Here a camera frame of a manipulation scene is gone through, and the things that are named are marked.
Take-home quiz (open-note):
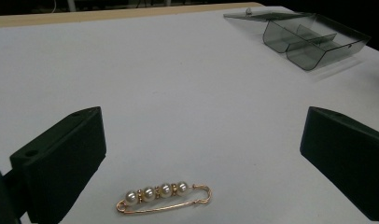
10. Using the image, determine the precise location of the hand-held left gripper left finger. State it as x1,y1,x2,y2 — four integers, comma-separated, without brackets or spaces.
8,105,107,224

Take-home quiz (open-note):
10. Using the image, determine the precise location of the clear grey plastic compartment box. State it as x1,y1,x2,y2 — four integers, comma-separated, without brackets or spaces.
223,7,372,72

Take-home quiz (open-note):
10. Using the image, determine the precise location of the gold pearl safety pin brooch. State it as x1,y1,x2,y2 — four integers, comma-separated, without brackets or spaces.
116,181,213,216

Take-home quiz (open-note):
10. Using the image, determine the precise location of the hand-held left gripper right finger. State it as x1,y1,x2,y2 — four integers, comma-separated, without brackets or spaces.
300,105,379,224

